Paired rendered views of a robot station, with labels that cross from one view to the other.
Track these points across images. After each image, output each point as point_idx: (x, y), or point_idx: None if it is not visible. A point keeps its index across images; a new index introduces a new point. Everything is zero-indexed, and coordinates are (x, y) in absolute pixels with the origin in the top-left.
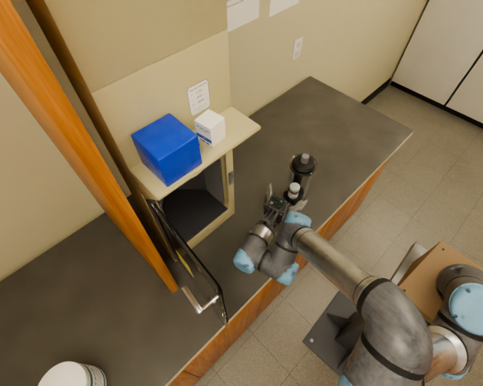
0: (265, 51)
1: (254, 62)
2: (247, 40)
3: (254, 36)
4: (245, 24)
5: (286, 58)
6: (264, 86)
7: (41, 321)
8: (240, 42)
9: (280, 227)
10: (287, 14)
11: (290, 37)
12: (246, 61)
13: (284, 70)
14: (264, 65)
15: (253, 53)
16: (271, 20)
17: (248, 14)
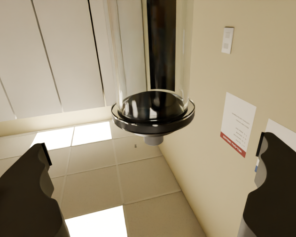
0: (266, 69)
1: (287, 67)
2: (290, 106)
3: (277, 102)
4: (286, 126)
5: (240, 36)
6: (278, 10)
7: None
8: None
9: None
10: (237, 89)
11: (235, 61)
12: None
13: (244, 19)
14: (271, 49)
15: (284, 82)
16: (254, 100)
17: (281, 133)
